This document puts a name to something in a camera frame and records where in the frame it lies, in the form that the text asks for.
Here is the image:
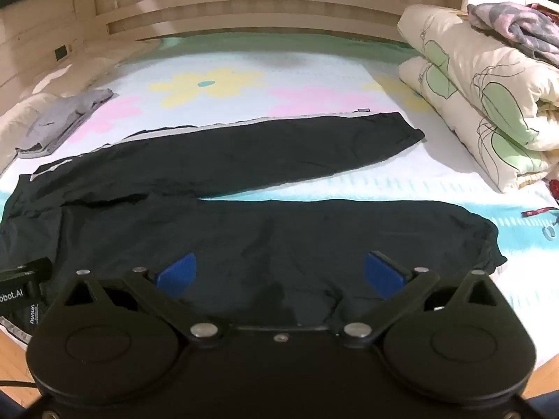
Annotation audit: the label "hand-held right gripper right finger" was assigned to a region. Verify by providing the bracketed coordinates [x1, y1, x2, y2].
[335, 251, 508, 342]

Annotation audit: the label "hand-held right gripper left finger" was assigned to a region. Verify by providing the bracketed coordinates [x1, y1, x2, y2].
[52, 251, 228, 342]

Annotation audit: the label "black pants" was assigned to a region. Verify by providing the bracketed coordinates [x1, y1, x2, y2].
[0, 111, 509, 346]

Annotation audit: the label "folded grey clothes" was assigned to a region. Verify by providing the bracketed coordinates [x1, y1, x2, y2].
[15, 88, 115, 160]

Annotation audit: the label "beige cloth pile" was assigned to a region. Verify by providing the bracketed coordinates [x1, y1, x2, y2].
[0, 63, 121, 151]

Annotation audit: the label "folded cream leaf-print quilt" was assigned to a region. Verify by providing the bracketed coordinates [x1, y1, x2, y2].
[397, 4, 559, 195]

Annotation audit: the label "floral bed sheet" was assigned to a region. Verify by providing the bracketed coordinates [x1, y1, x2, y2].
[0, 34, 559, 361]

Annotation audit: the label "wooden headboard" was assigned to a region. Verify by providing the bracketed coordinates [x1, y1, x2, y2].
[104, 0, 440, 42]

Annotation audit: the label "pink and grey blanket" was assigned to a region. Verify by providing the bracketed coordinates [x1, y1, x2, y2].
[465, 2, 559, 69]

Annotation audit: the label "red lanyard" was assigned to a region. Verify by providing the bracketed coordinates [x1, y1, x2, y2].
[521, 206, 559, 220]

